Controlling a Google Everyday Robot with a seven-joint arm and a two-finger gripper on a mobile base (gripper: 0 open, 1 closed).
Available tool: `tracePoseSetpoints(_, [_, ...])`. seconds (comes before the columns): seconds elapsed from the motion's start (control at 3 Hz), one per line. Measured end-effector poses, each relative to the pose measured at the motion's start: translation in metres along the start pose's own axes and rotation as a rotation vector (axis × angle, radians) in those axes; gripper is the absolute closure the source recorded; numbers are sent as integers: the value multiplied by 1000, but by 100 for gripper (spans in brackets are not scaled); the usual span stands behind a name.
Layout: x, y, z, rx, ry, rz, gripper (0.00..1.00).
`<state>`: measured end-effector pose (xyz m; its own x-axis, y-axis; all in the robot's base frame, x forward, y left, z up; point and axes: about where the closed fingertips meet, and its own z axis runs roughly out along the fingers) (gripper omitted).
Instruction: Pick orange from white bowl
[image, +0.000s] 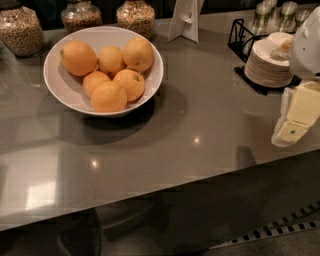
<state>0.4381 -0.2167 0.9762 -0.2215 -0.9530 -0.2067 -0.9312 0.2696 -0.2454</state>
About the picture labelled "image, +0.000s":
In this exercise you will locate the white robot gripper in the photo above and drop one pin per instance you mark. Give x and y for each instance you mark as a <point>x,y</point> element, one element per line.
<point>306,50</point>

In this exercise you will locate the white ceramic bowl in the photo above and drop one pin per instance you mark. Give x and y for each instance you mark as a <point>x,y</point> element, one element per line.
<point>67,88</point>

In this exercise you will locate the stack of white plates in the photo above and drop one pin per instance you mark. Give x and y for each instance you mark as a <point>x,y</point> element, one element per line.
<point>268,62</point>

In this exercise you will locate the clear drinking glasses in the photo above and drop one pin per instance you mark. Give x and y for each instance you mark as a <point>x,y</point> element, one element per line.
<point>269,18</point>

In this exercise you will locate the black white striped strip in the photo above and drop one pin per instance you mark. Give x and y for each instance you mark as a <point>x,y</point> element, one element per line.
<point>292,223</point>

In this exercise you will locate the white folded card stand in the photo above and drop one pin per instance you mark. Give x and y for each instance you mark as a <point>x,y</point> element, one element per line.
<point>185,20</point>

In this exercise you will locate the orange centre right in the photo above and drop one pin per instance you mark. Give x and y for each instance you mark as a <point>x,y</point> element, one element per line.
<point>133,83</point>

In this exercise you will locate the orange back right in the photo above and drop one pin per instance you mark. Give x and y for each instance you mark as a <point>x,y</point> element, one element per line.
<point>138,54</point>

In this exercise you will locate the glass jar right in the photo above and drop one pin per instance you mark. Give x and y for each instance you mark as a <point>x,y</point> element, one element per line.
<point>137,16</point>

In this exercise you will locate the glass jar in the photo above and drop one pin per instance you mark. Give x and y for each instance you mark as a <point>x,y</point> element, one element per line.
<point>80,14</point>
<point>137,16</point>
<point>20,29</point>

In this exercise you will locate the orange front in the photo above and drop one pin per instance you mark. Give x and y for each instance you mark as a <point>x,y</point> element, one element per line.
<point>109,97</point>

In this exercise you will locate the orange back middle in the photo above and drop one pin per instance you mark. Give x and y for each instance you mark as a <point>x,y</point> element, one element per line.
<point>110,60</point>

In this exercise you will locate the small orange centre left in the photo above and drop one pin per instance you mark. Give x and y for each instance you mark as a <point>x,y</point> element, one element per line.
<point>92,80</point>

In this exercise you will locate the large orange back left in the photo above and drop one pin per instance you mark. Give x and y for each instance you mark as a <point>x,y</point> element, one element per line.
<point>78,58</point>

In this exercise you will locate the glass jar middle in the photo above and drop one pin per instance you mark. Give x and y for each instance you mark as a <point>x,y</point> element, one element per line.
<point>80,14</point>

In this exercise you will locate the glass jar left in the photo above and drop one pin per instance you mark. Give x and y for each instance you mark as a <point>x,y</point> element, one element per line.
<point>20,29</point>

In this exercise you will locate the black wire rack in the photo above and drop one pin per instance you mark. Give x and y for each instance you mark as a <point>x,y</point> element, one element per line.
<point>241,41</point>

